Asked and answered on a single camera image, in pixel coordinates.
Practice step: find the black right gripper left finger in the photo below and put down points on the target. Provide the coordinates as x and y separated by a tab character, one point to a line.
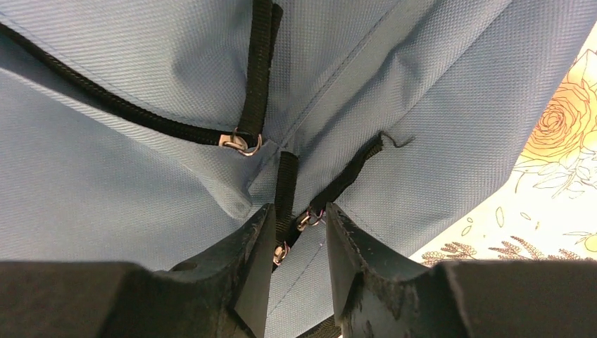
221	292

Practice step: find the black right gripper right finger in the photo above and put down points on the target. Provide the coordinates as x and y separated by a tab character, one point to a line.
377	292

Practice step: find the blue student backpack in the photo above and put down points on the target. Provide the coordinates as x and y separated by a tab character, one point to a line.
147	131

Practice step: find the floral tablecloth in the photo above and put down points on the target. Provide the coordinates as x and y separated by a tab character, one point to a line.
547	208

